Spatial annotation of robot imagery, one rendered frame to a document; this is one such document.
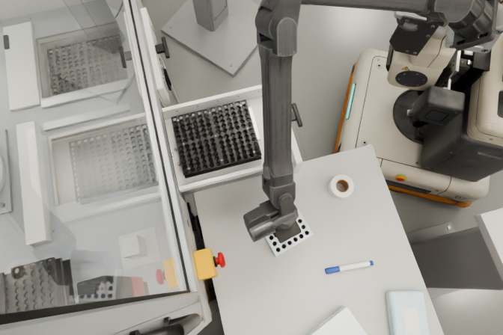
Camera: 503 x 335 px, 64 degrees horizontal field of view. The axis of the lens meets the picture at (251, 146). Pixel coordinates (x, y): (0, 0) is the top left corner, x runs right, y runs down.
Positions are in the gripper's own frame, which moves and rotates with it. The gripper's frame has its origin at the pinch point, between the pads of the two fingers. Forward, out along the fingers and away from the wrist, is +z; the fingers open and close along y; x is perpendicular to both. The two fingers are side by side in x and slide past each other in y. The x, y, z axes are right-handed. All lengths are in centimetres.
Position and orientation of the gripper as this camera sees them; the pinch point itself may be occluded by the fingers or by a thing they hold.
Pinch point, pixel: (278, 225)
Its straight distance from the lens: 116.5
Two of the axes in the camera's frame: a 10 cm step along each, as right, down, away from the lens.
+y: 4.6, 8.4, -2.9
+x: 8.9, -4.2, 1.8
